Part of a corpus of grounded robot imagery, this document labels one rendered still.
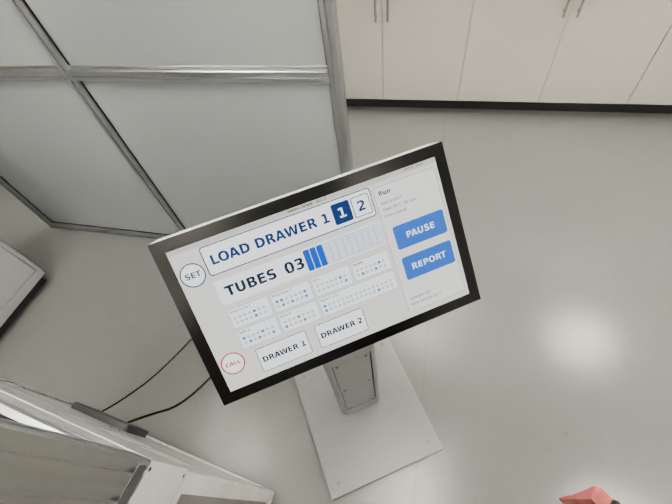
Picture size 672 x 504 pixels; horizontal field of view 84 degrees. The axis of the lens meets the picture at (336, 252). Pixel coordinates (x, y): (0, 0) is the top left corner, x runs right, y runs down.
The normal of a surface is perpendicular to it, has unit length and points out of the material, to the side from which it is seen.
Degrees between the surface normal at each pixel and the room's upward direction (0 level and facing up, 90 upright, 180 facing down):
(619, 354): 0
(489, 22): 90
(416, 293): 50
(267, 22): 90
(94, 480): 90
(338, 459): 3
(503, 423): 0
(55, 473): 90
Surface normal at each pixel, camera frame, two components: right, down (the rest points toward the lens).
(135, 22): -0.22, 0.81
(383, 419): -0.10, -0.54
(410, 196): 0.20, 0.19
